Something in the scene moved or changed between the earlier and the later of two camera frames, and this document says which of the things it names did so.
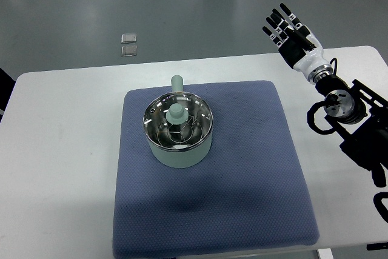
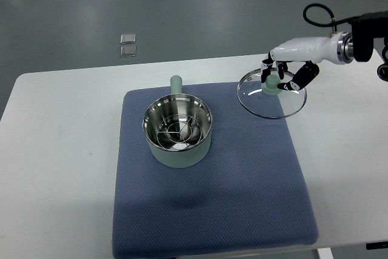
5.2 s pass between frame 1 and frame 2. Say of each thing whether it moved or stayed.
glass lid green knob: moved
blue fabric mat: stayed
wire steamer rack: stayed
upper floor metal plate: stayed
